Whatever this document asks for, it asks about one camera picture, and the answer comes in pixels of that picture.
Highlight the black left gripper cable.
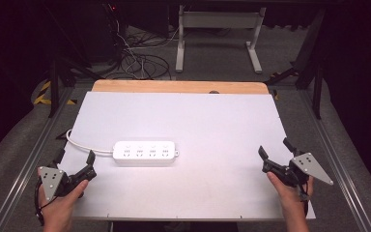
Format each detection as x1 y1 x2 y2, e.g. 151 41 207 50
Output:
34 179 59 226

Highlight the white power strip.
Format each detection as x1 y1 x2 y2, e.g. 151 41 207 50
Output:
112 140 181 167

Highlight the tangle of floor cables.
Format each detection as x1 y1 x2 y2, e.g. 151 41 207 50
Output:
107 18 233 81

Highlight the white metal desk frame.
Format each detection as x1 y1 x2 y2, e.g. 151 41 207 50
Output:
175 4 268 74

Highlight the aluminium floor rail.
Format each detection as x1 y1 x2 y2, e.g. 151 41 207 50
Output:
0 86 75 232
298 88 371 232

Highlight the person's left hand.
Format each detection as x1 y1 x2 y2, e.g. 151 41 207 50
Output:
37 167 90 226

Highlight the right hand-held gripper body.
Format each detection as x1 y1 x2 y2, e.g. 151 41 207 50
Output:
261 152 334 189

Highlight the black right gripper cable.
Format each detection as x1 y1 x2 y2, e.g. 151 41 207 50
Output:
297 180 313 218

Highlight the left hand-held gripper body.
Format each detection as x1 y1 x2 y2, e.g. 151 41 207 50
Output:
38 165 98 203

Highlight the yellow black hazard tape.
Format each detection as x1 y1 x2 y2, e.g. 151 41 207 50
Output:
33 79 78 106

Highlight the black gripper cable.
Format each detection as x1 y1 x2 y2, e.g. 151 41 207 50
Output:
297 180 313 218
34 179 59 226

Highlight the black metal stand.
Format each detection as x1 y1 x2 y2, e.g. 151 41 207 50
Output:
43 6 104 119
264 8 327 120

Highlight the white power strip cable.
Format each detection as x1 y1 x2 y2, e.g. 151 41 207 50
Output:
65 129 115 156

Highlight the person's right hand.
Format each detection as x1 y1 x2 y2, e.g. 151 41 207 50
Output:
266 171 315 215

